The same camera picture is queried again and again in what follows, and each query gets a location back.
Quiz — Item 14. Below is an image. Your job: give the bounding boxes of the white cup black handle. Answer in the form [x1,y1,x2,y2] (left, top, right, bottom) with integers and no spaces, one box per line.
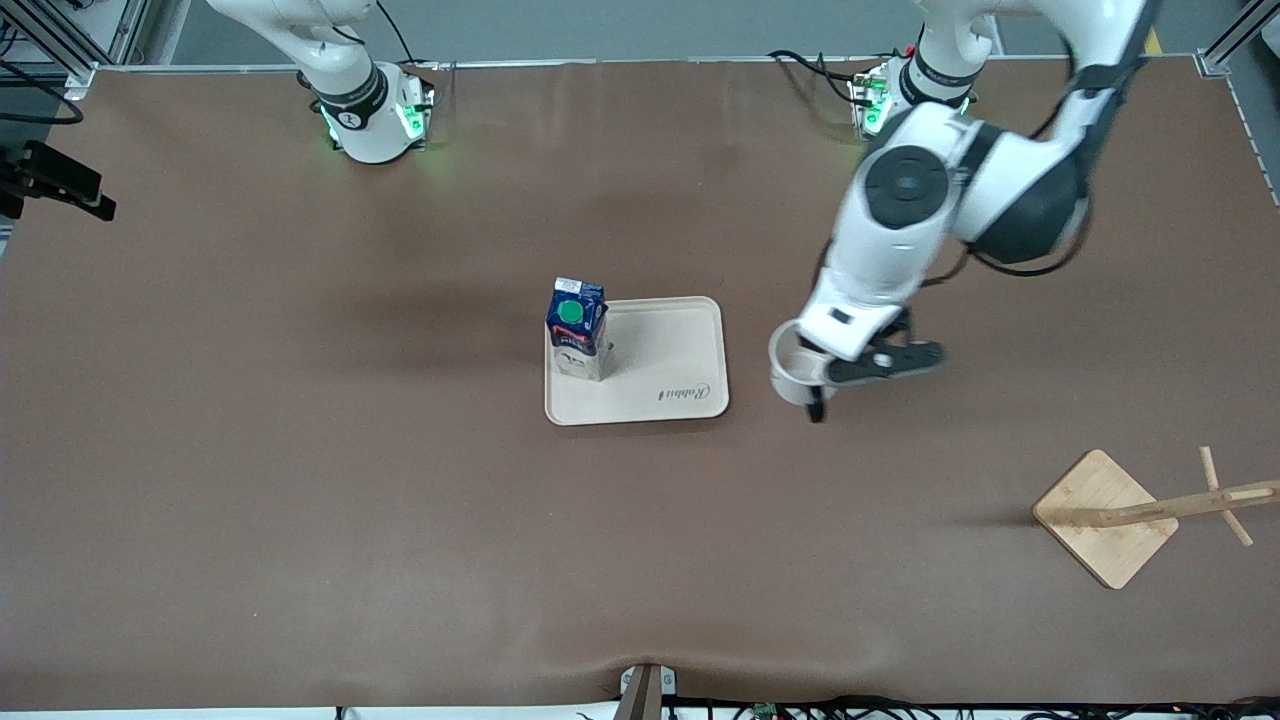
[768,320,837,424]

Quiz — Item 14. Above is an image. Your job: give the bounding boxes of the blue milk carton green cap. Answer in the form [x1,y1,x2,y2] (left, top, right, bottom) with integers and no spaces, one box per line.
[545,277,609,383]

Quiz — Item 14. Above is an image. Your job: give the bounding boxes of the wooden cup hanging stand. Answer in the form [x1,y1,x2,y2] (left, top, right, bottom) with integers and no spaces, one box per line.
[1032,445,1280,591]

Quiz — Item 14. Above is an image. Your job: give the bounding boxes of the cream plastic tray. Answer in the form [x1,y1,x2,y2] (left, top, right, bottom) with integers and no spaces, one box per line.
[543,296,730,428]

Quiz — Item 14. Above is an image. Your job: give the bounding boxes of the brown table mat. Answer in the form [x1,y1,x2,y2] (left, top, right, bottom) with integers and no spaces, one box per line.
[0,58,1280,713]

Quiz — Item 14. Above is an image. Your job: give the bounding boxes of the aluminium frame post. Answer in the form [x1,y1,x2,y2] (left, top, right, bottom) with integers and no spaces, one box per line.
[1195,0,1280,79]
[0,0,151,73]

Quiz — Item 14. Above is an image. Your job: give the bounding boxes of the black left arm base cable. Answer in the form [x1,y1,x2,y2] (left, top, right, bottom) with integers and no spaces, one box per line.
[768,48,863,109]

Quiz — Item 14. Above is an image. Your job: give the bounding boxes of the black arm base cable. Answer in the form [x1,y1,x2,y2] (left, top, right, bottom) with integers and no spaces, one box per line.
[768,48,863,109]
[375,0,441,73]

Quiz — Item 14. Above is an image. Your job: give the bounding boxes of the black cable along table edge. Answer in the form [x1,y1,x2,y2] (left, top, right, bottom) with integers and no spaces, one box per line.
[660,694,1280,720]

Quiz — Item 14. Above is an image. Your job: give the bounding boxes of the black right arm base cable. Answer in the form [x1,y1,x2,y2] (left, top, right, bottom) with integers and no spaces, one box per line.
[375,0,441,73]

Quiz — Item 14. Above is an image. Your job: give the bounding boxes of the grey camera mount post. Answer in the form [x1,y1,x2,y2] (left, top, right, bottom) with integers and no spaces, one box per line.
[615,662,679,720]

